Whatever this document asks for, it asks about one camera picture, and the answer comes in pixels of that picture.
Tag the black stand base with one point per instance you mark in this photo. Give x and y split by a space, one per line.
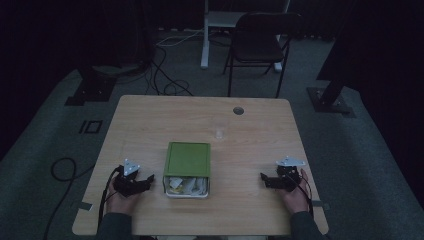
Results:
91 87

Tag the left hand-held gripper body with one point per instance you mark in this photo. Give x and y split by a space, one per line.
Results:
125 183

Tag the small clear plastic piece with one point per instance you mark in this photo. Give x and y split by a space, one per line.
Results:
219 133

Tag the person's left hand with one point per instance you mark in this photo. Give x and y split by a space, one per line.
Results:
122 203

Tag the metal bin with green lid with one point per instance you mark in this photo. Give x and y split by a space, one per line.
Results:
187 163

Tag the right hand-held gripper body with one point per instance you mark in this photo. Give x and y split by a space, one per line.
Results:
289 176

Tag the white desk frame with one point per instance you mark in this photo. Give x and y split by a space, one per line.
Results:
213 30

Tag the black folding chair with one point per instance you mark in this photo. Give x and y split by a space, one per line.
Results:
260 43

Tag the person's right hand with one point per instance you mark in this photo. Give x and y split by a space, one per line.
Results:
296 200

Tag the crumpled white paper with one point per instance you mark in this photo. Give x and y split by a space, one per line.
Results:
188 185

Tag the black stand with base plate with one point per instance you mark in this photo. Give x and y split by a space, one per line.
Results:
333 90

